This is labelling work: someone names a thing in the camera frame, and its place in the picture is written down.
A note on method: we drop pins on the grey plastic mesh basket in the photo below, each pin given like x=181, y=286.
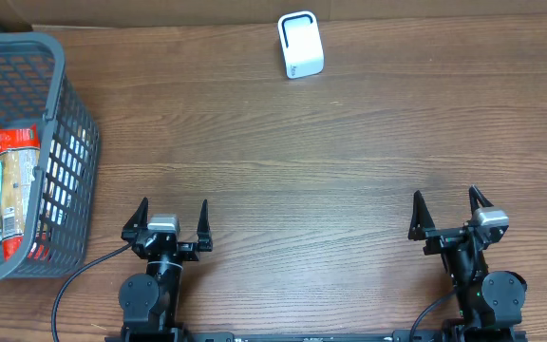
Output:
x=35, y=91

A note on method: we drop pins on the orange spaghetti pasta package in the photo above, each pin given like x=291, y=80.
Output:
x=19, y=154

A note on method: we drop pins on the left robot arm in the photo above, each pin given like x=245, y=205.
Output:
x=150, y=299

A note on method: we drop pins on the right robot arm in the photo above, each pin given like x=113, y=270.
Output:
x=490, y=303

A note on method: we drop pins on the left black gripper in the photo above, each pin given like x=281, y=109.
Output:
x=164, y=243

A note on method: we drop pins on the white barcode scanner stand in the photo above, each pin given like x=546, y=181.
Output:
x=301, y=44

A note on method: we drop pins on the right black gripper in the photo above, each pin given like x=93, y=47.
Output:
x=451, y=237

